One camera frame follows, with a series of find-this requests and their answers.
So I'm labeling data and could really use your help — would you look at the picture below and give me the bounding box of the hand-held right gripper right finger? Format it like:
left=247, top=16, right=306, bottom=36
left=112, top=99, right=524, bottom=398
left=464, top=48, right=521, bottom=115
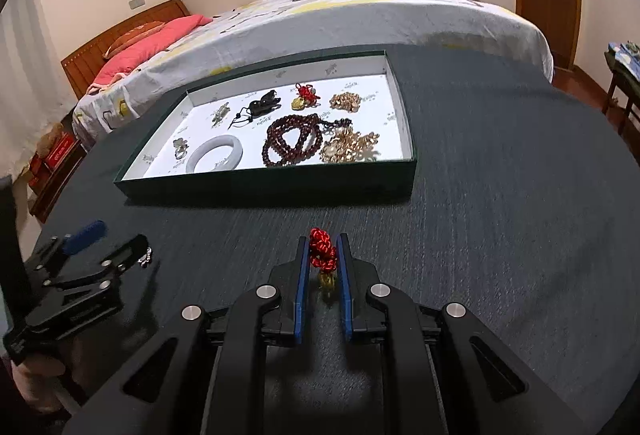
left=336, top=232, right=586, bottom=435

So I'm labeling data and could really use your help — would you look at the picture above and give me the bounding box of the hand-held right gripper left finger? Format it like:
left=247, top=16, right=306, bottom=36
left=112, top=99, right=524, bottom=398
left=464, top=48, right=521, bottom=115
left=62, top=235, right=310, bottom=435

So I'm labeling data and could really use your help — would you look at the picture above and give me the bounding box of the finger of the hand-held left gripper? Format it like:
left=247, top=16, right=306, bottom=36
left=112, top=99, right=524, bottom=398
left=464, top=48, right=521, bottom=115
left=25, top=220, right=108, bottom=276
left=47, top=235, right=151, bottom=296

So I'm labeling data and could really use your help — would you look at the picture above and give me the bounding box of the small gold red-knot charm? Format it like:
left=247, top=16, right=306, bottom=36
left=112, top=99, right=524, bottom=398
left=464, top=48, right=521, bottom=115
left=309, top=228, right=338, bottom=293

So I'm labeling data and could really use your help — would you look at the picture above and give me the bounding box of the green jewelry box tray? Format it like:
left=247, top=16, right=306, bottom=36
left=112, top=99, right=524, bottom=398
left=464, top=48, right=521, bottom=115
left=114, top=49, right=418, bottom=206

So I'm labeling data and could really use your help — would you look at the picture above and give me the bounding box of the dark red bead necklace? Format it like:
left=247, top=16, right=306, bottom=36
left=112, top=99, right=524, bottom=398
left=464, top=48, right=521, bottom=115
left=261, top=112, right=353, bottom=167

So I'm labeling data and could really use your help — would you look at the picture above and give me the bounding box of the large gold red-knot charm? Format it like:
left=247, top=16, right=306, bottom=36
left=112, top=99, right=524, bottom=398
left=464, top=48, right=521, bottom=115
left=291, top=82, right=322, bottom=111

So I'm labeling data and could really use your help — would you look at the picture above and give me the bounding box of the rose gold beaded bracelet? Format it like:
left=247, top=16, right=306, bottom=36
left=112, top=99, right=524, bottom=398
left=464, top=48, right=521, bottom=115
left=328, top=91, right=362, bottom=112

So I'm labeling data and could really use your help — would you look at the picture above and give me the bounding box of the dark cord pendant necklace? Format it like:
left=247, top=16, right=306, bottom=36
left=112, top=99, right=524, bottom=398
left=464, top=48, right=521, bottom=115
left=229, top=88, right=282, bottom=130

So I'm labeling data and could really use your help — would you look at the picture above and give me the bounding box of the person's left hand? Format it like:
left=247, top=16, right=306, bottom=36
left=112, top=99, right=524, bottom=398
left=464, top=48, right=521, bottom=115
left=12, top=340, right=76, bottom=416

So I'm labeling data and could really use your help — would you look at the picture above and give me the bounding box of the wooden nightstand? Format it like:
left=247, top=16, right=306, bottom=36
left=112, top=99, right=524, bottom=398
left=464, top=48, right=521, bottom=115
left=27, top=135, right=88, bottom=223

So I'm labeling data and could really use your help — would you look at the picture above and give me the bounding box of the red box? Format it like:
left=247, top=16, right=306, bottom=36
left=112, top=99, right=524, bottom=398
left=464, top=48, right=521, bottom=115
left=42, top=135, right=81, bottom=171

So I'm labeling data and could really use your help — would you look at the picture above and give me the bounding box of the brown teddy bear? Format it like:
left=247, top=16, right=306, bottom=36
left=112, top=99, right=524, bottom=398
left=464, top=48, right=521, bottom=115
left=36, top=122, right=68, bottom=156

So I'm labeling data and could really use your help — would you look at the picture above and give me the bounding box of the white jade bangle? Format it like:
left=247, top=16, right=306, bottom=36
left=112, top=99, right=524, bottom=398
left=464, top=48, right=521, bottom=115
left=186, top=134, right=244, bottom=174

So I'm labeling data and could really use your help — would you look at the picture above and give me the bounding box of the white sheer curtain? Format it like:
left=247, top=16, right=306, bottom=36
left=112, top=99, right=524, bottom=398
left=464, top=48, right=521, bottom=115
left=0, top=0, right=76, bottom=181

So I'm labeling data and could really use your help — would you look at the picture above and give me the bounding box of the wooden headboard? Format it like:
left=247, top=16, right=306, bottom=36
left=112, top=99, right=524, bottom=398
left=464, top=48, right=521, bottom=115
left=61, top=0, right=192, bottom=100

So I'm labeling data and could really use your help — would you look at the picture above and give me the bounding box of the pink pillow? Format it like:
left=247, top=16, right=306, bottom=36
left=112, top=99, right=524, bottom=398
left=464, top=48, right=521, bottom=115
left=87, top=14, right=215, bottom=93

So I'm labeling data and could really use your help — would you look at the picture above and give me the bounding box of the orange pillow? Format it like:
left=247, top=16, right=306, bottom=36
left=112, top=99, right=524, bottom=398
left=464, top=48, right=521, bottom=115
left=102, top=21, right=167, bottom=58

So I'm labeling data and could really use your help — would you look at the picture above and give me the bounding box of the bed with patterned sheet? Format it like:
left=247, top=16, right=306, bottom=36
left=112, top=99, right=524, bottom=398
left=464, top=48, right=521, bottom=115
left=72, top=0, right=556, bottom=148

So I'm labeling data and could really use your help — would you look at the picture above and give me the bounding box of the wooden chair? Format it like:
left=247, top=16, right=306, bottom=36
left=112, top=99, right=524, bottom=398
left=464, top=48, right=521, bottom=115
left=602, top=50, right=640, bottom=136

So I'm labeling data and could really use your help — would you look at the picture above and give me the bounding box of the blue patterned cloth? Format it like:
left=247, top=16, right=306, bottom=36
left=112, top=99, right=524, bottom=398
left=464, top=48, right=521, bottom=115
left=607, top=41, right=640, bottom=78

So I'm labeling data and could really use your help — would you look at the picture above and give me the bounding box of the gold chain necklace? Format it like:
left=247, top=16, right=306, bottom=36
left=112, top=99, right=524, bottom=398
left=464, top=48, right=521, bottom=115
left=319, top=126, right=381, bottom=164

